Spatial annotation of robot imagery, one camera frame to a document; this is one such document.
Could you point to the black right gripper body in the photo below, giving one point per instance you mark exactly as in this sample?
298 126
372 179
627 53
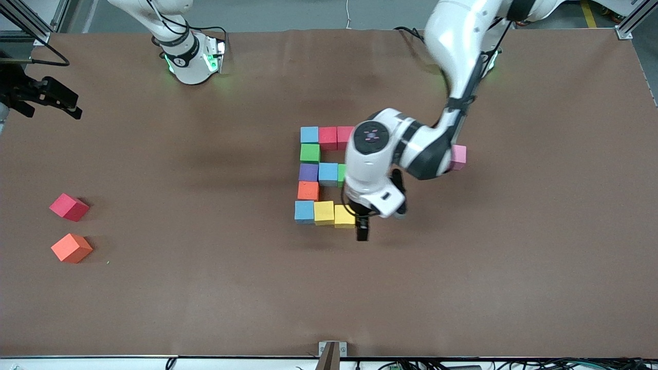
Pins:
20 88

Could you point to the yellow foam block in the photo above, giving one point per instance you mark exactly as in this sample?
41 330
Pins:
324 213
343 217

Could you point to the green foam block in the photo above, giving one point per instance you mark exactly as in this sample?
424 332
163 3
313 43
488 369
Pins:
341 174
310 153

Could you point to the blue foam block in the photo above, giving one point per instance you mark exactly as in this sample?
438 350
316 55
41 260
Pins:
328 174
304 212
309 134

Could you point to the orange foam block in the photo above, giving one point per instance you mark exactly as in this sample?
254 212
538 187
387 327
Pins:
71 248
308 191

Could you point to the purple foam block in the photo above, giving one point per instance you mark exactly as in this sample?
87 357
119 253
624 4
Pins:
308 172

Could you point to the red foam block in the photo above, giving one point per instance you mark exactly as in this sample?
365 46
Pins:
327 137
344 136

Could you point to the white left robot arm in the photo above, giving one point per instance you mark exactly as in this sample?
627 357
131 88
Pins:
452 36

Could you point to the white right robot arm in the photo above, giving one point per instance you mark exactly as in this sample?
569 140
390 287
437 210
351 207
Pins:
180 51

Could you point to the brown table mat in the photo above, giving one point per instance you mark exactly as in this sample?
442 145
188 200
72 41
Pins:
329 288

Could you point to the crimson foam block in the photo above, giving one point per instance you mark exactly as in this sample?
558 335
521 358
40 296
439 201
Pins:
69 208

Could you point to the pink foam block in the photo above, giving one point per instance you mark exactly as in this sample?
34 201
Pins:
459 158

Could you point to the yellow floor tape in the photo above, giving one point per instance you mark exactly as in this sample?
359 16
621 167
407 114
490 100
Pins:
588 13

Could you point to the white background machine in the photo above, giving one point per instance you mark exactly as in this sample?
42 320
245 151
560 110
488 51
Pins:
617 5

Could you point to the aluminium frame post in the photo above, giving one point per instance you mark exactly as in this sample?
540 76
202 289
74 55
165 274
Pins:
28 23
625 33

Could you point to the metal table bracket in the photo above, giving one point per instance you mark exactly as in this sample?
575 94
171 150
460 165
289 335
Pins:
323 349

